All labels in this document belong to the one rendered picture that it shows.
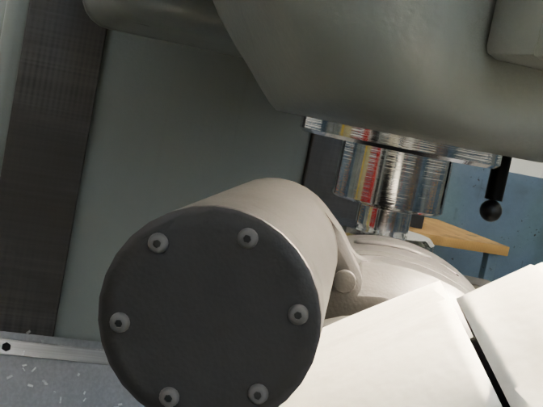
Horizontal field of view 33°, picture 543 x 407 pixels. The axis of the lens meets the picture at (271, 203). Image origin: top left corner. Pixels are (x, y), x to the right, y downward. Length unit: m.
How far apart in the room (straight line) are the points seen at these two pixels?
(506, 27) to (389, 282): 0.11
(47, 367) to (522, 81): 0.52
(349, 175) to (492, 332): 0.23
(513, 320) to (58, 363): 0.62
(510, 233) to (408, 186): 5.02
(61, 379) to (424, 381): 0.62
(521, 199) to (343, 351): 5.23
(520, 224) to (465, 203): 0.38
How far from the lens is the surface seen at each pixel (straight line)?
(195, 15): 0.48
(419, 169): 0.38
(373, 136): 0.36
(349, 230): 0.38
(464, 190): 5.21
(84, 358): 0.76
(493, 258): 4.44
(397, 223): 0.39
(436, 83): 0.31
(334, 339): 0.19
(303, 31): 0.32
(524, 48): 0.29
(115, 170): 0.74
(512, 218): 5.39
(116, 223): 0.75
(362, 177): 0.38
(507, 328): 0.16
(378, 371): 0.16
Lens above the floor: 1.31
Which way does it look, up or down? 6 degrees down
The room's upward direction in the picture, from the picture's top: 11 degrees clockwise
